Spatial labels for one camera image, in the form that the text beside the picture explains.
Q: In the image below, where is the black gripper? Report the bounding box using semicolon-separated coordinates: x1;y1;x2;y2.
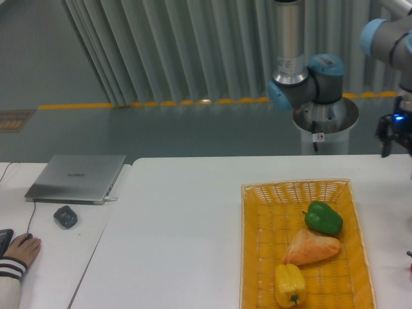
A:
375;96;411;158

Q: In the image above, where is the green bell pepper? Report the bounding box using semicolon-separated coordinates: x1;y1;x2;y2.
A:
302;200;343;236

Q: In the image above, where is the striped sleeve forearm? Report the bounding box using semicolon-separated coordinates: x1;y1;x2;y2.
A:
1;257;28;308

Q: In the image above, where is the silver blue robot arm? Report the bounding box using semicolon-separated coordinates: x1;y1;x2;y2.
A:
267;1;411;157

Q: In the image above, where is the yellow woven basket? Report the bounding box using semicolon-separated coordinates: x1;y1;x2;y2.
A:
239;179;377;308

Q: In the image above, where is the yellow bell pepper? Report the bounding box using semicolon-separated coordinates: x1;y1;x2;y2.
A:
274;264;306;308

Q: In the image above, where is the person's hand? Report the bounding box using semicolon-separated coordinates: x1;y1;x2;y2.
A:
3;233;41;268

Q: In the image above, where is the triangular orange bread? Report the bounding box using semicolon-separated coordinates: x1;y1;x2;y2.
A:
282;229;341;266

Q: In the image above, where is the white usb adapter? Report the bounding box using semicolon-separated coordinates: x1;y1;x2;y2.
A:
104;196;118;202

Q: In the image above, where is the silver closed laptop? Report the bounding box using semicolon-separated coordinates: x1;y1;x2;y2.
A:
24;154;126;205

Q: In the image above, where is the small black tray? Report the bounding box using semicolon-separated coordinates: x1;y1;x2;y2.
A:
53;205;78;229

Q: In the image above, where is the black keyboard edge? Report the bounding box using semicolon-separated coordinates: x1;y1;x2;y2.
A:
0;229;14;257

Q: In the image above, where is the black mouse cable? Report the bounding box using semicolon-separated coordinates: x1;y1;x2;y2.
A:
26;200;37;235

